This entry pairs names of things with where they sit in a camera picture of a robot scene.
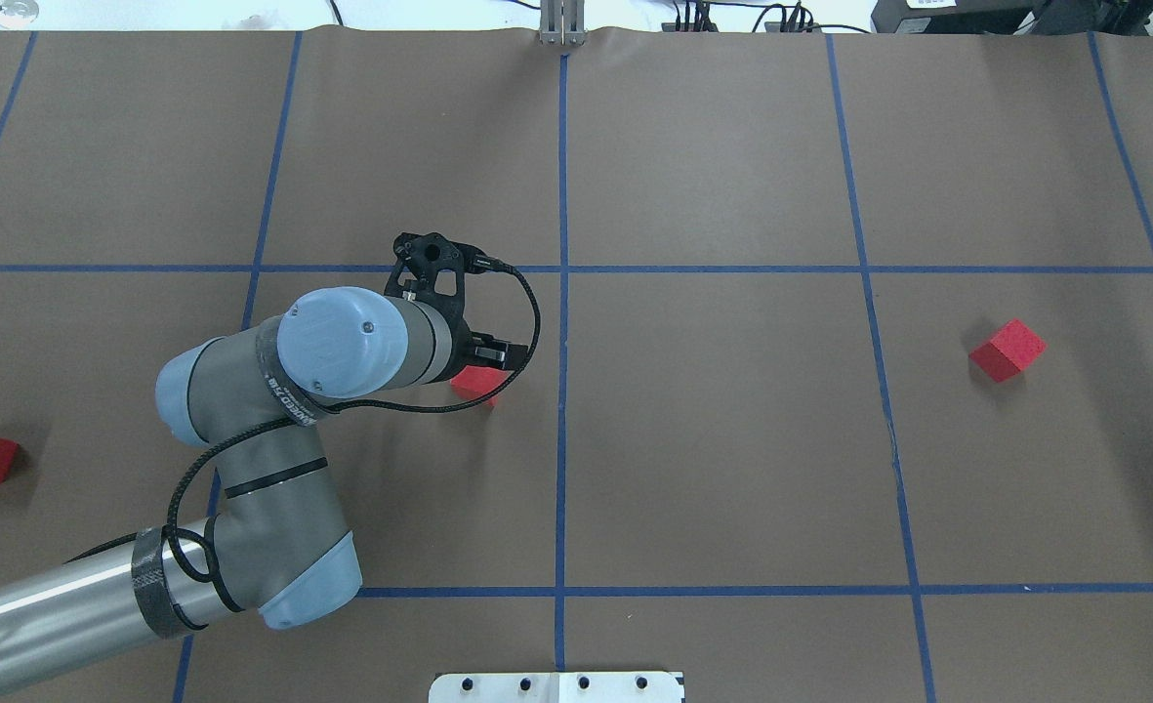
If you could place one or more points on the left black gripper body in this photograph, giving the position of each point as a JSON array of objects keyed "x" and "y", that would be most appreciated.
[{"x": 461, "y": 348}]

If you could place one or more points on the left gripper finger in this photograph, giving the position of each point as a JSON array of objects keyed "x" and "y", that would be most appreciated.
[
  {"x": 500, "y": 360},
  {"x": 486, "y": 344}
]

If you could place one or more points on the black equipment at table back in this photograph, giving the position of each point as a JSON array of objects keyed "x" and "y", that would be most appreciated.
[{"x": 1046, "y": 18}]

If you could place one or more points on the aluminium camera post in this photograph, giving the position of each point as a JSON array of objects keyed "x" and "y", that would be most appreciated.
[{"x": 562, "y": 22}]

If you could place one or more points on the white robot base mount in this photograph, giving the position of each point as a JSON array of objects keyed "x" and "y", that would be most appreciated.
[{"x": 589, "y": 686}]

